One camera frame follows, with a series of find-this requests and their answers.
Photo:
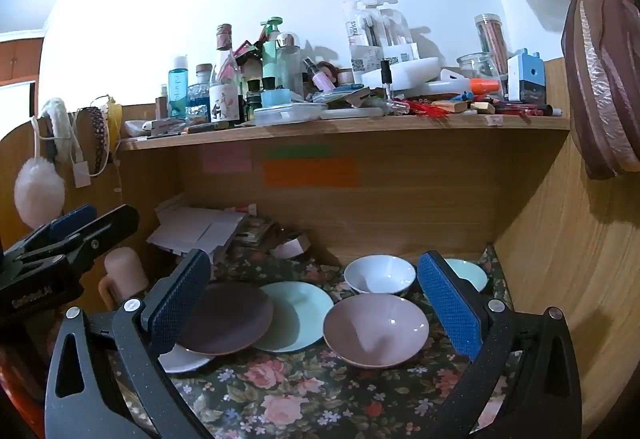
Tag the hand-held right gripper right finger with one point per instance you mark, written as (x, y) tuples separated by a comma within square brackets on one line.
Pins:
[(450, 306)]

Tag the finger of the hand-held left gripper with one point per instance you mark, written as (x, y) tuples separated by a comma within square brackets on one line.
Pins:
[(75, 221), (112, 229)]

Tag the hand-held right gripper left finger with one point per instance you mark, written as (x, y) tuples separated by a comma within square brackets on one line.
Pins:
[(186, 304)]

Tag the mint green bowl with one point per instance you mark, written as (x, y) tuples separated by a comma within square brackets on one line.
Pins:
[(470, 274)]

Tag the brown plate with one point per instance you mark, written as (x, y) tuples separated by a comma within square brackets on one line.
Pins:
[(225, 319)]

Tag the white bowl with black spots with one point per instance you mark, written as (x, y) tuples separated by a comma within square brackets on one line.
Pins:
[(380, 274)]

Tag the pink bowl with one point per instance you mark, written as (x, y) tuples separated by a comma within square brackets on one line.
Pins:
[(370, 324)]

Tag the mint green plate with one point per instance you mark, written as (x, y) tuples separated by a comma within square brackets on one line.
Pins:
[(300, 314)]

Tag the person's left forearm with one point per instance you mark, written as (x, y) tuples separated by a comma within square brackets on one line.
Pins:
[(15, 389)]

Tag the white fluffy pom-pom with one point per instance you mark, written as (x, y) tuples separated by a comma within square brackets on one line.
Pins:
[(39, 194)]

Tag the white charger plug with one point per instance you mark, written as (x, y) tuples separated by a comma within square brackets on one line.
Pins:
[(81, 174)]

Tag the white plate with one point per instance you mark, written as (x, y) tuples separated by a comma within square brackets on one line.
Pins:
[(185, 361)]

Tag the pile of white papers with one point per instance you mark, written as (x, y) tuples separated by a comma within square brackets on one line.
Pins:
[(195, 229)]

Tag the brown dotted headband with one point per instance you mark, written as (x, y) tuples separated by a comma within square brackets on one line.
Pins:
[(98, 134)]

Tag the stack of printed cards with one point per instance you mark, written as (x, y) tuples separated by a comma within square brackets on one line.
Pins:
[(255, 231)]

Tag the white fluffy headband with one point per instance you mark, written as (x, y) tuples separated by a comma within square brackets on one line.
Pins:
[(57, 119)]

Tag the small white dish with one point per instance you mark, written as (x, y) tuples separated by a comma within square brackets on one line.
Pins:
[(137, 126)]

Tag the yellow headband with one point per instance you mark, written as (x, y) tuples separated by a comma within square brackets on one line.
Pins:
[(116, 119)]

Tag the pink sticky note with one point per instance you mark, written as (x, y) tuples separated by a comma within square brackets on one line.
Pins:
[(226, 159)]

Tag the dark floral tablecloth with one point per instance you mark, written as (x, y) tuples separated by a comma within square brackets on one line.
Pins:
[(300, 394)]

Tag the short blue bottle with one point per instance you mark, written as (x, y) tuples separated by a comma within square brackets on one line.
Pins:
[(199, 101)]

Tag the blue toner bottle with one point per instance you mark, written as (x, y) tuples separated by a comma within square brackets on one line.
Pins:
[(178, 89)]

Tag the tall illustrated label bottle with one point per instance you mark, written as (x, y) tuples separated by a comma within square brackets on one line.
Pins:
[(224, 99)]

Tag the wooden cabinet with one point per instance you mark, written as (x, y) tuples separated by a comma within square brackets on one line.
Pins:
[(20, 59)]

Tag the colored sticky notes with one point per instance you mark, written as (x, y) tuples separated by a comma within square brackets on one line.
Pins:
[(310, 172)]

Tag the dark glass bottle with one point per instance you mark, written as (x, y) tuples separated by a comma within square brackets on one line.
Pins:
[(253, 101)]

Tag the green sticky note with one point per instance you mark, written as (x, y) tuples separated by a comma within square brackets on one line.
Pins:
[(300, 151)]

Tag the red tassel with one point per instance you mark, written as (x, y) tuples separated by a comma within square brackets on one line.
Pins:
[(430, 109)]

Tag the wooden shelf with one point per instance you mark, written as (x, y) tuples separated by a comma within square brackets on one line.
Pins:
[(350, 131)]

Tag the light blue perfume bottle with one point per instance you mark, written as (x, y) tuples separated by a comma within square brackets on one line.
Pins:
[(275, 97)]

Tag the red pen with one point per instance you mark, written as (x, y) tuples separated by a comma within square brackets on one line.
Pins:
[(525, 109)]

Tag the flat clear plastic container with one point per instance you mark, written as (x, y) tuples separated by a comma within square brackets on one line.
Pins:
[(290, 113)]

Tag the white bottle orange cap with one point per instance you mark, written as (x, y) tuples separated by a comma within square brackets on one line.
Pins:
[(482, 86)]

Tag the green pump bottle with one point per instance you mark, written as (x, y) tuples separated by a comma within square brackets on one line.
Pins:
[(270, 59)]

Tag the white rectangular box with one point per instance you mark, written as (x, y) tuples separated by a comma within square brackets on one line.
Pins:
[(410, 74)]

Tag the nail polish bottle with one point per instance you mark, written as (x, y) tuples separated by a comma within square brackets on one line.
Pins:
[(386, 79)]

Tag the clear bottle silver cap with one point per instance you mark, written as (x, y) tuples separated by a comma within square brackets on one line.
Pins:
[(289, 66)]

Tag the round glass jar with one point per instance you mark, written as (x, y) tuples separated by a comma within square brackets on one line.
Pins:
[(475, 66)]

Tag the blue pencil sharpener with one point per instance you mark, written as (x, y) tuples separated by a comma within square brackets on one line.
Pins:
[(530, 74)]

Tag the pink spray bottle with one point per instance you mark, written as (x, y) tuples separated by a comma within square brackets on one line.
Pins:
[(322, 80)]

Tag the tall jar of pencils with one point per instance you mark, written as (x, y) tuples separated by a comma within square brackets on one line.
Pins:
[(491, 44)]

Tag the toothbrush blister pack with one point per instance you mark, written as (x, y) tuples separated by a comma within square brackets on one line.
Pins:
[(397, 34), (362, 39)]

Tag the brown pink curtain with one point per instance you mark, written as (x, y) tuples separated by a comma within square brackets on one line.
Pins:
[(600, 69)]

